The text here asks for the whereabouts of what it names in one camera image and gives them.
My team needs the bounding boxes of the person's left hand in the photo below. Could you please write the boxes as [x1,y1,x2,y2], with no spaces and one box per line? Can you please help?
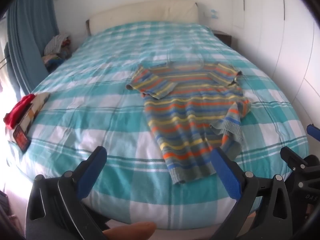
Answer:
[103,222,157,240]

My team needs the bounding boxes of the red black book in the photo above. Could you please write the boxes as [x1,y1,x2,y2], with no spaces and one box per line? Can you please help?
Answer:
[13,125,31,153]

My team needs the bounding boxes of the pile of clothes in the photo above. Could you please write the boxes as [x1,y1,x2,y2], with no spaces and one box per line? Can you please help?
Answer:
[42,33,72,73]

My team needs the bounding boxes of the teal plaid bed cover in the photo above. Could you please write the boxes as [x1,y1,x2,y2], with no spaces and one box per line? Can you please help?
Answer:
[6,22,309,230]

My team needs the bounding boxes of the dark bedside table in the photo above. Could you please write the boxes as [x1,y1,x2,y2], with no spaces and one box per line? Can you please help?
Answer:
[212,30,232,47]

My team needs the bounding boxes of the wall socket with stickers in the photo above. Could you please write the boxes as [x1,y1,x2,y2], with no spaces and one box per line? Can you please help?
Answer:
[203,9,219,20]

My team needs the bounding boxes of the striped knit sweater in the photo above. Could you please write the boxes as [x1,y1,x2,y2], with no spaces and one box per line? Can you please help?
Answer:
[127,62,251,184]

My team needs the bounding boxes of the red folded cloth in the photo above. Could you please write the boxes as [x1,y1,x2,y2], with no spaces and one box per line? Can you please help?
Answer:
[3,94,35,129]

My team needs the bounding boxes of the cream padded headboard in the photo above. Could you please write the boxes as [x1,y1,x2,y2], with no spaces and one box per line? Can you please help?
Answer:
[86,0,199,36]

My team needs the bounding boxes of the white wardrobe doors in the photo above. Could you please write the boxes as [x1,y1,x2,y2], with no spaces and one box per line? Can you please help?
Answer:
[232,0,319,126]

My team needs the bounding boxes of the blue curtain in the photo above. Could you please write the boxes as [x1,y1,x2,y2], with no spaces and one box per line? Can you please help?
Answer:
[4,0,59,101]

